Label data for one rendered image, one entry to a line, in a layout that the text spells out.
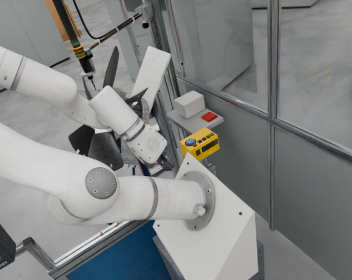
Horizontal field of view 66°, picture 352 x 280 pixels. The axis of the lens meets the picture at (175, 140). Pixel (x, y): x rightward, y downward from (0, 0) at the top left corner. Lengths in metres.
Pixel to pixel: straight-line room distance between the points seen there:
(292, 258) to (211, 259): 1.31
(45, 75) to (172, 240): 0.64
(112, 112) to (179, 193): 0.30
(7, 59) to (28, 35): 6.26
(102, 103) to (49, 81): 0.15
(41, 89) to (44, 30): 6.40
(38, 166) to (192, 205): 0.43
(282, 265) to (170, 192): 1.43
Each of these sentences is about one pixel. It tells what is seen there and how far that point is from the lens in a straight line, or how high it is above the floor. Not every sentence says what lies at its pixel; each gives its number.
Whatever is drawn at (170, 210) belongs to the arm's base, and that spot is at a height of 1.26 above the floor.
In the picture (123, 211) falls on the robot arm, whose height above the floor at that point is 1.33.
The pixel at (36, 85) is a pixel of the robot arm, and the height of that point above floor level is 1.64.
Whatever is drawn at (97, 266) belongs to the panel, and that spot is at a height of 0.69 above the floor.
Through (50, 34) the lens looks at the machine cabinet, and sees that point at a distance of 7.18.
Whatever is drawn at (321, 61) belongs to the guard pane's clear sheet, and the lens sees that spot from 1.20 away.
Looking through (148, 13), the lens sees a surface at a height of 1.52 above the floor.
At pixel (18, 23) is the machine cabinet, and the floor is 1.09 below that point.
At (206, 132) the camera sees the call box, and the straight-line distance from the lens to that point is 1.31.
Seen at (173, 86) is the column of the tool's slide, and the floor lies 0.99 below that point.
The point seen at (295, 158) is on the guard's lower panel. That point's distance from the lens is 1.53.
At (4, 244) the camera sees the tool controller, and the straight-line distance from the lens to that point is 1.17.
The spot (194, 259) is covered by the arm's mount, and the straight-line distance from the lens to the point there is 0.90.
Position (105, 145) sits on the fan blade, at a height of 1.09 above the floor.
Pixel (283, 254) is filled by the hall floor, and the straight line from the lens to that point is 2.12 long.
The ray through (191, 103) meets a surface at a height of 0.96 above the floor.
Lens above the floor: 1.85
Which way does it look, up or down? 37 degrees down
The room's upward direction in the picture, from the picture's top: 15 degrees counter-clockwise
